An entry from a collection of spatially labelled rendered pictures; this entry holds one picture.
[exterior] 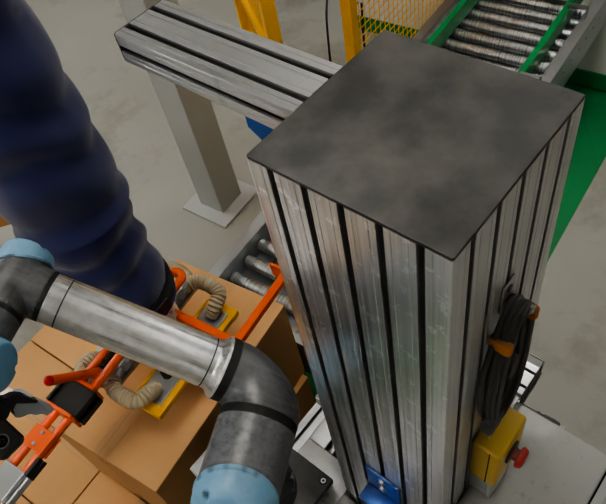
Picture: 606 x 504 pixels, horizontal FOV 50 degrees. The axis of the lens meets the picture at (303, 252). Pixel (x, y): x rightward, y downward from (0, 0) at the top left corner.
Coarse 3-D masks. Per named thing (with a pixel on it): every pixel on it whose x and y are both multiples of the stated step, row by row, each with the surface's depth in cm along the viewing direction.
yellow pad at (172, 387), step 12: (228, 312) 172; (216, 324) 170; (228, 324) 171; (156, 372) 164; (144, 384) 163; (168, 384) 161; (180, 384) 161; (168, 396) 160; (144, 408) 159; (156, 408) 158; (168, 408) 159
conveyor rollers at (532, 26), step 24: (480, 0) 331; (504, 0) 332; (528, 0) 325; (480, 24) 319; (504, 24) 321; (528, 24) 314; (576, 24) 309; (456, 48) 314; (480, 48) 308; (504, 48) 309; (528, 48) 303; (552, 48) 305; (264, 240) 255; (264, 264) 248; (264, 288) 241
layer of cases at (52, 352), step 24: (48, 336) 243; (72, 336) 241; (24, 360) 238; (48, 360) 236; (72, 360) 235; (24, 384) 232; (24, 432) 220; (48, 456) 213; (72, 456) 212; (48, 480) 208; (72, 480) 207; (96, 480) 206
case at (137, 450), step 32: (224, 288) 194; (288, 320) 193; (288, 352) 201; (128, 384) 179; (192, 384) 176; (96, 416) 174; (128, 416) 173; (192, 416) 170; (96, 448) 169; (128, 448) 167; (160, 448) 166; (192, 448) 168; (128, 480) 175; (160, 480) 161; (192, 480) 174
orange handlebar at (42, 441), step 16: (176, 272) 168; (176, 288) 165; (272, 288) 160; (192, 320) 158; (256, 320) 155; (224, 336) 154; (240, 336) 153; (112, 368) 154; (96, 384) 151; (48, 416) 148; (64, 416) 147; (32, 432) 145; (48, 432) 145; (32, 448) 143; (48, 448) 144; (16, 464) 143
